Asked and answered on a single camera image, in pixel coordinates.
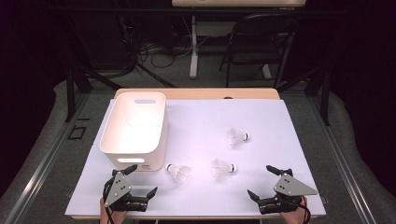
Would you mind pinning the black metal stand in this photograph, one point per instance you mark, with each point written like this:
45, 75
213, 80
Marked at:
70, 93
326, 102

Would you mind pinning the person's left hand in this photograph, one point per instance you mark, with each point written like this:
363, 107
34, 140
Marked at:
116, 217

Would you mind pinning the white shuttlecock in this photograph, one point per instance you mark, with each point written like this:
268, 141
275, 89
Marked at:
221, 168
235, 137
179, 173

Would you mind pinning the white plastic bin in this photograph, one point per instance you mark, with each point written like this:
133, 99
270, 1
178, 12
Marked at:
134, 133

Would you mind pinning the black folding chair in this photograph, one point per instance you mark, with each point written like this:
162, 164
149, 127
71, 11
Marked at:
260, 56

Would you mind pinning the white-legged desk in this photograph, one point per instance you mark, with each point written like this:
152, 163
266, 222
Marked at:
193, 46

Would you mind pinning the person's right hand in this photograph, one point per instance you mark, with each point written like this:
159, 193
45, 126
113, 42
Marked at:
295, 216

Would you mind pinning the wooden table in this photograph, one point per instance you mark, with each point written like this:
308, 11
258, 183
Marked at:
202, 93

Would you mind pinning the metal floor rail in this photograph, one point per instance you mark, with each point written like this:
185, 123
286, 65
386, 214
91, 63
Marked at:
339, 158
46, 158

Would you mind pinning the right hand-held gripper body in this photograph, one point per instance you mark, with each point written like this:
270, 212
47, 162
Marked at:
291, 186

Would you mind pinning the white board mat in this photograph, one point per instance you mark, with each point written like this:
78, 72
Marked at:
199, 199

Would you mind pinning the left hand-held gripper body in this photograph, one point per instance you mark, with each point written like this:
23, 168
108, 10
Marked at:
117, 188

